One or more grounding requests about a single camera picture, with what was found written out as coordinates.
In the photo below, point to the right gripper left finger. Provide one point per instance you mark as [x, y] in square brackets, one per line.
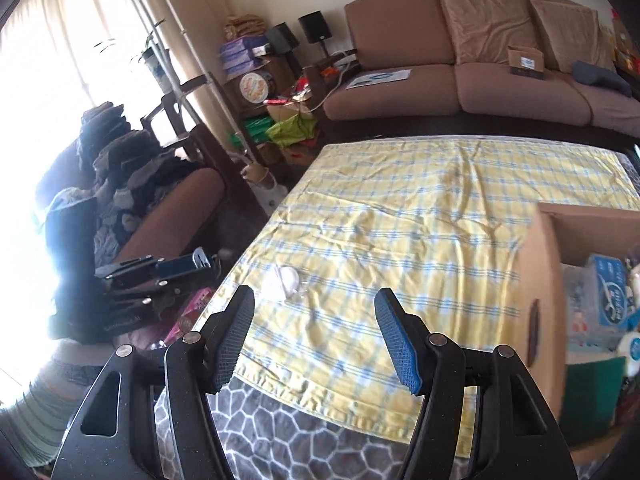
[113, 435]

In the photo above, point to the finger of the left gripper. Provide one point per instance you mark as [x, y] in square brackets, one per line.
[134, 269]
[172, 268]

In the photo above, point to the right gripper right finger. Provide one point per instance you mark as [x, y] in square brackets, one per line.
[515, 433]

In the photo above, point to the white round tin blue label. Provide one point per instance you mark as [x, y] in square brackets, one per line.
[629, 349]

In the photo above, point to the pink package on floor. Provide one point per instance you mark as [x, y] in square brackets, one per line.
[189, 315]

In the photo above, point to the brown armchair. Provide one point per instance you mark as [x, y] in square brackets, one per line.
[171, 227]

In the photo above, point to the green sponge in box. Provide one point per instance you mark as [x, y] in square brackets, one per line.
[590, 398]

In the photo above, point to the pile of dark clothes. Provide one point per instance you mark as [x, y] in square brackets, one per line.
[125, 169]

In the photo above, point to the white steam iron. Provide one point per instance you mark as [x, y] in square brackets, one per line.
[268, 191]

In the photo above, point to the grey stone pattern blanket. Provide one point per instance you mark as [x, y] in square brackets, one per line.
[265, 439]

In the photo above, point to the green bag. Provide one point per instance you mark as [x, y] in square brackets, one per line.
[293, 130]

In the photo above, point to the round tin on shelf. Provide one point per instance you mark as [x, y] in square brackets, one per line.
[255, 87]

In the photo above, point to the blue wipes pack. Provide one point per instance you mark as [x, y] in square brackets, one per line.
[606, 293]

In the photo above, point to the brown cardboard box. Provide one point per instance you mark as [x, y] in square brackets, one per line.
[560, 236]

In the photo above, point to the yellow plaid tablecloth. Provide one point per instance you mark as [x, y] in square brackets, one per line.
[437, 219]

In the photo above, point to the paper sheet on sofa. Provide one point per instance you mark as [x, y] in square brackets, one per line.
[372, 79]

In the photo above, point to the white coat stand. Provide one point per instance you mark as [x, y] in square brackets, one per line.
[197, 92]

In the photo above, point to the brown sofa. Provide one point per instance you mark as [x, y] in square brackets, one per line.
[456, 51]

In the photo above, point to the dark cushion on sofa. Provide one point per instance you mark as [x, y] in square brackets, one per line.
[600, 77]

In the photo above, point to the small cardboard box on sofa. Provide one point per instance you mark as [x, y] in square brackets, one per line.
[526, 62]

